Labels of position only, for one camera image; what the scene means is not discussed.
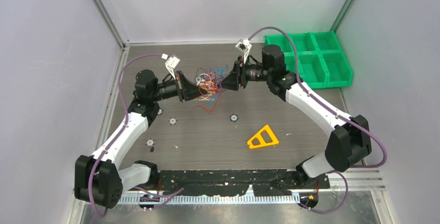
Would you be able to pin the poker chip lower left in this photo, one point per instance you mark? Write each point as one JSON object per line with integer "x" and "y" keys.
{"x": 150, "y": 143}

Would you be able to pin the yellow triangular plastic part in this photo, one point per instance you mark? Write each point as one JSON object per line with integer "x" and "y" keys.
{"x": 265, "y": 137}

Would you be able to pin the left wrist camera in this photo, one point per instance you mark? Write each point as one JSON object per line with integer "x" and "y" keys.
{"x": 171, "y": 62}

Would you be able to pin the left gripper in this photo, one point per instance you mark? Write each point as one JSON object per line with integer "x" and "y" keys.
{"x": 186, "y": 90}

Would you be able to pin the left controller board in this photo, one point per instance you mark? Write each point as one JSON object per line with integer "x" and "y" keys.
{"x": 149, "y": 201}

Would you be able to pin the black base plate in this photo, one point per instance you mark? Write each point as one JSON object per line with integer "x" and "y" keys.
{"x": 230, "y": 183}

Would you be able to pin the poker chip centre right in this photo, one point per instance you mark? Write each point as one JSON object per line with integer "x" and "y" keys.
{"x": 234, "y": 118}

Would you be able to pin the right controller board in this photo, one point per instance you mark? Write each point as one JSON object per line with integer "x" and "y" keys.
{"x": 308, "y": 200}

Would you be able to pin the controller board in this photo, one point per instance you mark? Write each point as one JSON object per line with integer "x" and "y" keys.
{"x": 308, "y": 200}
{"x": 149, "y": 201}

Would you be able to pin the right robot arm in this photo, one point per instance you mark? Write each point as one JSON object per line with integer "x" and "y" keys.
{"x": 348, "y": 141}

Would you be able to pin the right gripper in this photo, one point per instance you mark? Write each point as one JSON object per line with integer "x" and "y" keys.
{"x": 237, "y": 76}

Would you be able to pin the green compartment bin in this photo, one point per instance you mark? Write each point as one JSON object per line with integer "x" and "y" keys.
{"x": 321, "y": 60}

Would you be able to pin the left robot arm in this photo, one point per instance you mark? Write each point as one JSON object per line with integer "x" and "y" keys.
{"x": 98, "y": 177}

